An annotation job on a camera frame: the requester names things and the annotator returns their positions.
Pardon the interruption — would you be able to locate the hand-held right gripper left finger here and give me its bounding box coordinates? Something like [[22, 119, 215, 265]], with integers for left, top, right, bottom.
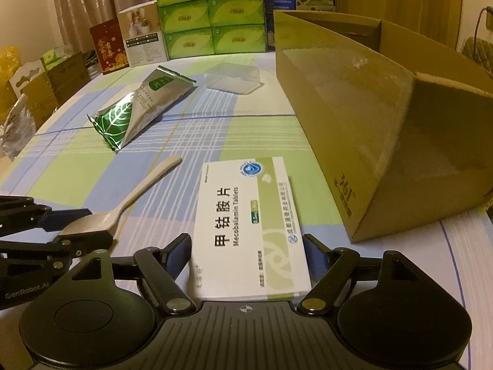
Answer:
[[71, 233, 197, 315]]

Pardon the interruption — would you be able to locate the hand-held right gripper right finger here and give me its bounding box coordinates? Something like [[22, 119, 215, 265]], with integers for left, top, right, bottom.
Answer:
[[296, 233, 426, 315]]

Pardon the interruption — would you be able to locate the yellow plastic bag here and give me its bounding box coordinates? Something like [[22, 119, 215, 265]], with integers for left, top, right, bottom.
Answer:
[[0, 45, 20, 103]]

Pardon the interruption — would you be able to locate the plain brown carton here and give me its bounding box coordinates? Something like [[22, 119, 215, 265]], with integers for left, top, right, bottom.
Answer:
[[46, 52, 91, 103]]

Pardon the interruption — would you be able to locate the beige plastic spoon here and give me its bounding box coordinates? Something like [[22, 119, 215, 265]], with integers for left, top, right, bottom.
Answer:
[[59, 155, 183, 240]]

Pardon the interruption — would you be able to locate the grey striped item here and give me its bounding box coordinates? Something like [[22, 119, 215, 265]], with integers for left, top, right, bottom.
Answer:
[[83, 50, 101, 74]]

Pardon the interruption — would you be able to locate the brown cardboard box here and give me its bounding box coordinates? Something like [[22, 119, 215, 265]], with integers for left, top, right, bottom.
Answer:
[[273, 10, 493, 244]]

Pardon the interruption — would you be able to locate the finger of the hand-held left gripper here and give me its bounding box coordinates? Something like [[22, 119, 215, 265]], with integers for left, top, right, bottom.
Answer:
[[0, 230, 115, 263], [0, 196, 93, 236]]

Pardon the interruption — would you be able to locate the clear plastic container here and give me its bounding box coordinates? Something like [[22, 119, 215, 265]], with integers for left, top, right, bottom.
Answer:
[[203, 64, 263, 94]]

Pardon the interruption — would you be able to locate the crumpled silver foil bag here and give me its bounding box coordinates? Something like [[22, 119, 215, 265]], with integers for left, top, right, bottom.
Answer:
[[0, 94, 39, 160]]

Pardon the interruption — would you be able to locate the green leaf silver pouch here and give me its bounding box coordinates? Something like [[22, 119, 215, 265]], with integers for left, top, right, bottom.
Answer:
[[87, 65, 197, 151]]

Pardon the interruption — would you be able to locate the brown carton with white handle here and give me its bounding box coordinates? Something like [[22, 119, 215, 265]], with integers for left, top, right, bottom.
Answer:
[[8, 59, 60, 124]]

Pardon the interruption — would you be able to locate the stack of green tissue packs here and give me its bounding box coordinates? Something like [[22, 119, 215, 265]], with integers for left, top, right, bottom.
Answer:
[[151, 0, 267, 61]]

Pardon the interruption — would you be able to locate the small green white box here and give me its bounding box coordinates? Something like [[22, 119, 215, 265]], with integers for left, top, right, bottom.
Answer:
[[42, 45, 68, 66]]

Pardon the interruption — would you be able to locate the white medicine box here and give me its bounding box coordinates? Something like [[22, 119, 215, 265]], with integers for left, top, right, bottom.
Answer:
[[190, 156, 312, 302]]

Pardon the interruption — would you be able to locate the red gift box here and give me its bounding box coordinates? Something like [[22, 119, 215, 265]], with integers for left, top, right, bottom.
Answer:
[[90, 18, 129, 75]]

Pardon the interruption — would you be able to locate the white product box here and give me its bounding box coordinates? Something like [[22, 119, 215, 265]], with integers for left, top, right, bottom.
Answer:
[[117, 1, 170, 67]]

